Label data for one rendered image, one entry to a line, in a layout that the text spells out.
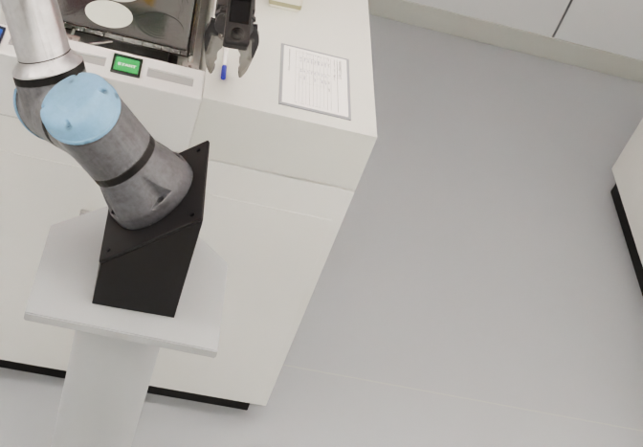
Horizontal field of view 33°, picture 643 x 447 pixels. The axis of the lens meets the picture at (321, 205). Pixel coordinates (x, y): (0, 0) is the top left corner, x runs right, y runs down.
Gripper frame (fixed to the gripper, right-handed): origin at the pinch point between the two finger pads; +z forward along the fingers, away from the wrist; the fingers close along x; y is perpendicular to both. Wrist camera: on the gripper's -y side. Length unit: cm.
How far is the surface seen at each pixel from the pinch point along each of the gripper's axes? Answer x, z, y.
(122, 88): 18.9, 3.7, -5.1
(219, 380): -11, 86, -5
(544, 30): -139, 96, 203
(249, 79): -5.0, 3.4, 3.3
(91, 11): 28.1, 6.8, 24.5
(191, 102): 5.7, 4.5, -5.5
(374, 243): -59, 104, 70
